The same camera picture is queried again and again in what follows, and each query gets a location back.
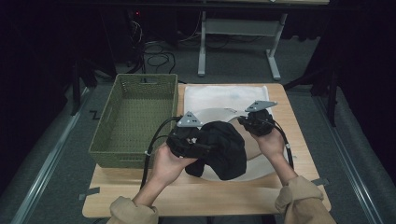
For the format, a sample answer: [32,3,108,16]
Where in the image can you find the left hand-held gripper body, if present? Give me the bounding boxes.
[166,111,204,159]

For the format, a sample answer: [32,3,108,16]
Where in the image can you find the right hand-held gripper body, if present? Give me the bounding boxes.
[245,100,278,137]

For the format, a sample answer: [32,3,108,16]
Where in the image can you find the black clothes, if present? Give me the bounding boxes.
[184,120,248,182]

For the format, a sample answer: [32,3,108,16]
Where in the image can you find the white mesh laundry bag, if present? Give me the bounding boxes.
[182,85,290,183]

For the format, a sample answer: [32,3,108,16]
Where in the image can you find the green woven plastic basket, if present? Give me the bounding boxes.
[88,73,179,169]

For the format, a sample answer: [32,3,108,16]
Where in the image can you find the person's right hand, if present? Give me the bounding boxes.
[250,128,288,162]

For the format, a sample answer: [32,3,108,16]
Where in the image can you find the person's left hand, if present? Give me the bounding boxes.
[151,143,199,188]

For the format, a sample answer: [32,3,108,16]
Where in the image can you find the black metal stand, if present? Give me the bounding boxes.
[70,59,82,117]
[326,68,340,128]

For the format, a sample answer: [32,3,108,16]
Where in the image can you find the grey tape strip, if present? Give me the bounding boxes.
[312,177,331,187]
[78,186,101,202]

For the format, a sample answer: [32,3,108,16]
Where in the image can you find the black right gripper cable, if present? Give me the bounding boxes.
[264,118,295,171]

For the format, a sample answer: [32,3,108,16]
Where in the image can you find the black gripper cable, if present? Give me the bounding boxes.
[264,118,295,171]
[139,116,182,189]

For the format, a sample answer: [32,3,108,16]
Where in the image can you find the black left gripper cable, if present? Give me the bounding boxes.
[139,116,182,189]

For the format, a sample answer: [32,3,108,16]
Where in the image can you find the black floor cables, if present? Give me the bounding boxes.
[142,39,177,75]

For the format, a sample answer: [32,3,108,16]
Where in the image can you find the white metal desk frame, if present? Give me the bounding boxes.
[197,10,288,81]

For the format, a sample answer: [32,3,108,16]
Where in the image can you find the grey metal floor rail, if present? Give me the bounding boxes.
[313,92,379,224]
[10,87,92,224]

